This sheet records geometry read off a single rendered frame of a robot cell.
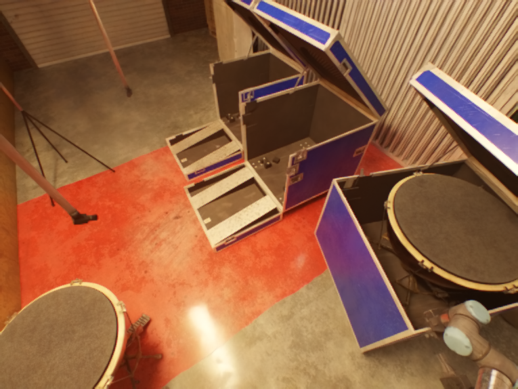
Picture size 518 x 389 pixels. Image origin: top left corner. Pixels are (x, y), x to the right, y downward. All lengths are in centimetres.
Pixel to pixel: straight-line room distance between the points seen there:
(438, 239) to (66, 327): 220
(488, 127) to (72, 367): 220
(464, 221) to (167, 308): 235
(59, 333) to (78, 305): 15
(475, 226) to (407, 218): 42
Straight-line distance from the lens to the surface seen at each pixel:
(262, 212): 260
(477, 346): 130
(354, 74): 197
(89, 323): 178
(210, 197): 288
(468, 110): 140
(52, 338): 187
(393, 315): 163
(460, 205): 211
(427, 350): 267
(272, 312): 235
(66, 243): 326
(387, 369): 250
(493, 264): 194
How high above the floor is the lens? 229
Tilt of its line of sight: 51 degrees down
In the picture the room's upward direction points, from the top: straight up
